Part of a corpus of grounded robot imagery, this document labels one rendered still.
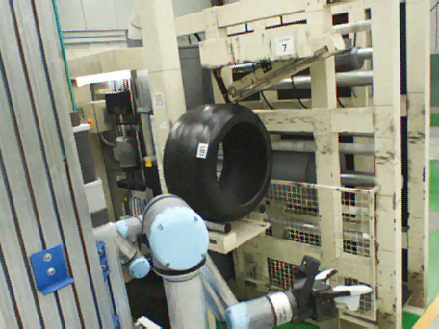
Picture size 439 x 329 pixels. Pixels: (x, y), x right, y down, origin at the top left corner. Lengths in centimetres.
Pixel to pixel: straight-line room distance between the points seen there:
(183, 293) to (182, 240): 13
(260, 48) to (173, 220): 132
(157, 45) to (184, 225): 141
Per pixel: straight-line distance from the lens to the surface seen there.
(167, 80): 210
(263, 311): 101
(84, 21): 1197
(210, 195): 179
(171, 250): 82
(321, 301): 107
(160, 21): 212
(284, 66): 208
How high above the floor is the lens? 163
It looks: 14 degrees down
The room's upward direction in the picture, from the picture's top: 7 degrees counter-clockwise
